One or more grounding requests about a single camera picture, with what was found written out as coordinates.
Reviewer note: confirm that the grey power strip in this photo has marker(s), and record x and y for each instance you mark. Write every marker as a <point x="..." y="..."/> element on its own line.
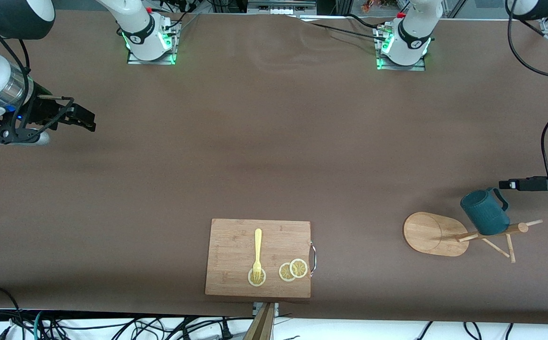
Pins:
<point x="281" y="7"/>

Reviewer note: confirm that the wooden cup rack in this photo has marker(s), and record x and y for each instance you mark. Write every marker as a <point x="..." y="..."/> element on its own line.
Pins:
<point x="429" y="233"/>

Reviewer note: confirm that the yellow plastic fork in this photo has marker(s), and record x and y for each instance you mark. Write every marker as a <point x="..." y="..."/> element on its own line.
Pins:
<point x="257" y="245"/>

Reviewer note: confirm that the lemon slice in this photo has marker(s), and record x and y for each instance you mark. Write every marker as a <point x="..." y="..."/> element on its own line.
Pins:
<point x="284" y="274"/>
<point x="299" y="268"/>
<point x="251" y="281"/>

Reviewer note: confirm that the metal bracket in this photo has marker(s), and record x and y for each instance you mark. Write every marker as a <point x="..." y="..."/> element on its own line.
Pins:
<point x="276" y="309"/>

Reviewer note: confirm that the wooden beam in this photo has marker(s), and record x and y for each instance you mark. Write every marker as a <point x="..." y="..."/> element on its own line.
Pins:
<point x="260" y="328"/>

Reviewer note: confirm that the bamboo cutting board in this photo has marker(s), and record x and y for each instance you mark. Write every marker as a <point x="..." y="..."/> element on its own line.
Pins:
<point x="231" y="250"/>

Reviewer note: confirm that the dark teal mug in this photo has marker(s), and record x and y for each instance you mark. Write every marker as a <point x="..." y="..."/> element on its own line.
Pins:
<point x="486" y="215"/>

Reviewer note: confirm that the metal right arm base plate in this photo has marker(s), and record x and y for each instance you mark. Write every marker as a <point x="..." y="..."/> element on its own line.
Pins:
<point x="134" y="60"/>

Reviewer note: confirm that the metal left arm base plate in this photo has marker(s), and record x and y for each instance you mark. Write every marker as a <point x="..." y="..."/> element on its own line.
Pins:
<point x="420" y="67"/>

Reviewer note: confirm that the brown table cover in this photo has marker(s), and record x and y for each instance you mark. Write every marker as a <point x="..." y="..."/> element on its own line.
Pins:
<point x="113" y="226"/>

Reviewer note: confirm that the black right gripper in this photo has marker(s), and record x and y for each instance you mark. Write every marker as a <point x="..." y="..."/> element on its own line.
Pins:
<point x="39" y="112"/>

